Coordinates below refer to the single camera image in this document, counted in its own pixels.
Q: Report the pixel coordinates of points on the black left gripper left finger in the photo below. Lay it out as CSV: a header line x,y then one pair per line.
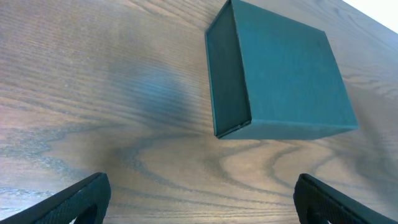
x,y
83,202

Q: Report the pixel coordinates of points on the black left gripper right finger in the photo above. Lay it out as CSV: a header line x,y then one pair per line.
x,y
317,202

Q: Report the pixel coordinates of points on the dark green box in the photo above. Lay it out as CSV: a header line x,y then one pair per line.
x,y
272,77

